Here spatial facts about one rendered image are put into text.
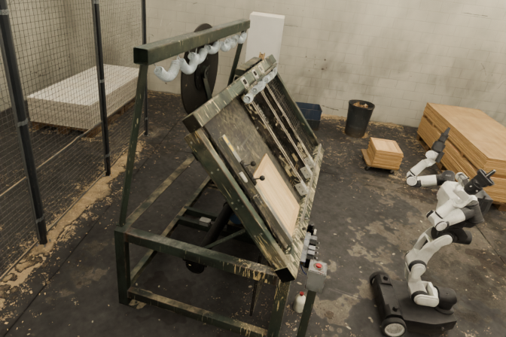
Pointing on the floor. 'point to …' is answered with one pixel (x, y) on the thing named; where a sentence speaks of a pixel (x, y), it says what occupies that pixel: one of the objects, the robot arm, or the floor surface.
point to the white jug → (299, 302)
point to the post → (306, 314)
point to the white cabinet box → (264, 35)
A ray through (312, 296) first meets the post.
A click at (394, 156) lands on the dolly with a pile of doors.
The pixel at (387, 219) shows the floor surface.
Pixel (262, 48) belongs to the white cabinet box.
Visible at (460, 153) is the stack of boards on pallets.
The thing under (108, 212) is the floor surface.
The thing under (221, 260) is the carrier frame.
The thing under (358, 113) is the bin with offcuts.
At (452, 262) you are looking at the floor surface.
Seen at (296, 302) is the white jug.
